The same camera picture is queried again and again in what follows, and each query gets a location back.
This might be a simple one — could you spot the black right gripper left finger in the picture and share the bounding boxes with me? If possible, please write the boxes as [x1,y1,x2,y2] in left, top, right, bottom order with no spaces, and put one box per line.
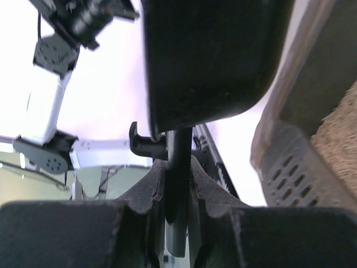
[114,160,165,267]

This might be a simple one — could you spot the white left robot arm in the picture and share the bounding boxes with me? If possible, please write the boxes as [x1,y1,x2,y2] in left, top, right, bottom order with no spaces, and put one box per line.
[13,1,139,174]

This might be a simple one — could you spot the black litter scoop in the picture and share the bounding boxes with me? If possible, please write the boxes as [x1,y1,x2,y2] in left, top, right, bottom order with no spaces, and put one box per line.
[129,1,294,257]

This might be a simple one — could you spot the grey litter box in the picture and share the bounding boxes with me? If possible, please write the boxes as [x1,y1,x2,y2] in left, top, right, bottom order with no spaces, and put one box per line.
[249,0,357,208]

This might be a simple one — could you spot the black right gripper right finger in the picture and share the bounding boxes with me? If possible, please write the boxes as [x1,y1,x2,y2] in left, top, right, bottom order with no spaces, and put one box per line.
[189,157,247,267]

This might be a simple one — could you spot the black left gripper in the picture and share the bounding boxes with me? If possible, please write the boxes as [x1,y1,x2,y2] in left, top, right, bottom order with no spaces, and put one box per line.
[30,0,139,50]

